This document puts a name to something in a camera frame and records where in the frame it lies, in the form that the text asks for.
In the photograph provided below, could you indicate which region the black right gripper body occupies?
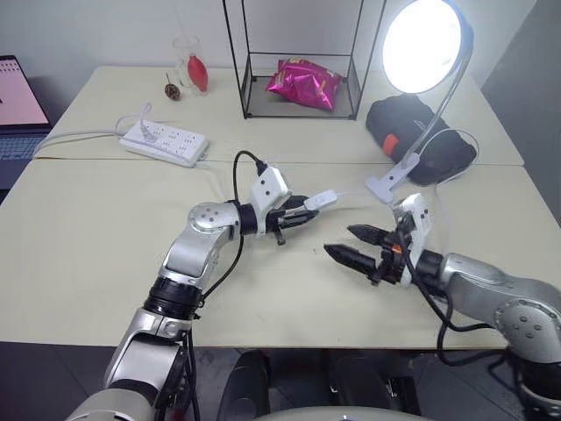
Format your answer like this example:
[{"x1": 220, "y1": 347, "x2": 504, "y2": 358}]
[{"x1": 370, "y1": 225, "x2": 415, "y2": 286}]

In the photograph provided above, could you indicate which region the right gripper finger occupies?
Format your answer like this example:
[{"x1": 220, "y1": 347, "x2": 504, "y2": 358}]
[
  {"x1": 347, "y1": 224, "x2": 391, "y2": 247},
  {"x1": 323, "y1": 243, "x2": 380, "y2": 279}
]

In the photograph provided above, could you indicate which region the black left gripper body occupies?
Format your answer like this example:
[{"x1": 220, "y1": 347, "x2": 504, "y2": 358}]
[{"x1": 265, "y1": 198, "x2": 295, "y2": 246}]

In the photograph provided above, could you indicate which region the white USB plug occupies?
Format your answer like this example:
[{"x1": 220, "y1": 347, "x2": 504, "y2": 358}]
[{"x1": 304, "y1": 189, "x2": 340, "y2": 212}]

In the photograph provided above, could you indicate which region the round clip-on desk lamp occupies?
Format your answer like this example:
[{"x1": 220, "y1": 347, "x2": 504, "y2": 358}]
[{"x1": 365, "y1": 0, "x2": 476, "y2": 205}]

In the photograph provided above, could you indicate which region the pink snack bag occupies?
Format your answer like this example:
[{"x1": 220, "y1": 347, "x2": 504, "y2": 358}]
[{"x1": 265, "y1": 58, "x2": 344, "y2": 115}]

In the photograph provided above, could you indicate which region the black bag with orange patch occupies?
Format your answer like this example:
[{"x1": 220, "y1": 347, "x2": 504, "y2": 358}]
[{"x1": 366, "y1": 93, "x2": 479, "y2": 186}]

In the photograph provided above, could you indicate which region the white power strip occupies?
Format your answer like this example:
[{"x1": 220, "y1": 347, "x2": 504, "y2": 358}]
[{"x1": 118, "y1": 120, "x2": 211, "y2": 169}]

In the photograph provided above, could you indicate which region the silver robot torso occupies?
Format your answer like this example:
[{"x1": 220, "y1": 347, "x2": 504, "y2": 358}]
[{"x1": 257, "y1": 408, "x2": 424, "y2": 421}]

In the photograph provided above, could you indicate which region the small brown pine cone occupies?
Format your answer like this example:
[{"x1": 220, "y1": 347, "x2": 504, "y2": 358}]
[{"x1": 163, "y1": 71, "x2": 182, "y2": 102}]

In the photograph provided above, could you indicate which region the clear glass cup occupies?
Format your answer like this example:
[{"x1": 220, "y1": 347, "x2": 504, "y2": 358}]
[{"x1": 171, "y1": 35, "x2": 212, "y2": 92}]

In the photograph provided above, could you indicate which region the open laptop computer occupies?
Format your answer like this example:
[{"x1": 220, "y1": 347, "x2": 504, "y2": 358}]
[{"x1": 0, "y1": 54, "x2": 54, "y2": 192}]

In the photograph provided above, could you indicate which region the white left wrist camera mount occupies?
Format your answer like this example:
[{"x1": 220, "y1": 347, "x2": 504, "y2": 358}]
[{"x1": 249, "y1": 165, "x2": 294, "y2": 240}]

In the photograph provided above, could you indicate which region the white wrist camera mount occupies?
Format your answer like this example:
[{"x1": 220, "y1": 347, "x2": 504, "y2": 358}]
[
  {"x1": 249, "y1": 165, "x2": 294, "y2": 240},
  {"x1": 392, "y1": 192, "x2": 436, "y2": 289}
]

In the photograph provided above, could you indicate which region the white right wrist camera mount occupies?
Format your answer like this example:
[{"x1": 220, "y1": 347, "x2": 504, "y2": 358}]
[{"x1": 392, "y1": 192, "x2": 436, "y2": 289}]

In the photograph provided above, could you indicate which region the white lamp cord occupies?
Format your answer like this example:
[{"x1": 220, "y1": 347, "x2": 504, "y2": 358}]
[{"x1": 201, "y1": 128, "x2": 481, "y2": 254}]

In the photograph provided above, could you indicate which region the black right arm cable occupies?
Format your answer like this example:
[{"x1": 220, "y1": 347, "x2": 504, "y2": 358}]
[{"x1": 397, "y1": 226, "x2": 521, "y2": 367}]

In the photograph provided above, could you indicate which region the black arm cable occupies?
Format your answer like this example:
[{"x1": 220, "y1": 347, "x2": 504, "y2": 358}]
[
  {"x1": 181, "y1": 150, "x2": 269, "y2": 421},
  {"x1": 397, "y1": 226, "x2": 521, "y2": 367}
]

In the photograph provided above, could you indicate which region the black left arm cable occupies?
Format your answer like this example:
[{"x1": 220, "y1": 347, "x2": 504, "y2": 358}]
[{"x1": 181, "y1": 150, "x2": 269, "y2": 421}]

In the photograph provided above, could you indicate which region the black wire frame rack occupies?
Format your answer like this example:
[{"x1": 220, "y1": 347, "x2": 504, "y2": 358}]
[{"x1": 222, "y1": 0, "x2": 389, "y2": 121}]

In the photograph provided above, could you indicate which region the white plug with cord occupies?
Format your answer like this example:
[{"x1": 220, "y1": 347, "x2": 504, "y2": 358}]
[{"x1": 114, "y1": 102, "x2": 160, "y2": 145}]

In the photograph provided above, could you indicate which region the white power strip cable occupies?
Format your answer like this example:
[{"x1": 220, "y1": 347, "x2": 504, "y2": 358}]
[{"x1": 34, "y1": 130, "x2": 126, "y2": 154}]

